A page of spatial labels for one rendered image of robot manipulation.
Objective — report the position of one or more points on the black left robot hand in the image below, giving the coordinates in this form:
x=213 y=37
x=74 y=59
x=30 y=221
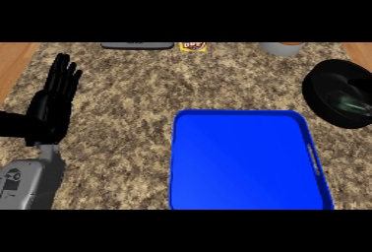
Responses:
x=47 y=111

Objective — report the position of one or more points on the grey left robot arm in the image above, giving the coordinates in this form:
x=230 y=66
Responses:
x=28 y=183

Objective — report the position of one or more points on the blue plastic tray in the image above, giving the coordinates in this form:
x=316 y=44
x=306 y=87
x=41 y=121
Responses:
x=242 y=160

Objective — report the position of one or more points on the black pot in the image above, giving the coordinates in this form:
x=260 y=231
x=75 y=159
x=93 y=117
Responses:
x=334 y=108

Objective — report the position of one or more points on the flat grey appliance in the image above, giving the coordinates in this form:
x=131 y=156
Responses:
x=137 y=45

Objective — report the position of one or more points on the yellow printed box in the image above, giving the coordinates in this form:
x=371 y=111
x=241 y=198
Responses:
x=193 y=46

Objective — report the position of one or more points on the grey cup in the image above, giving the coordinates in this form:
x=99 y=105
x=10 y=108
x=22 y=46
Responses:
x=282 y=49

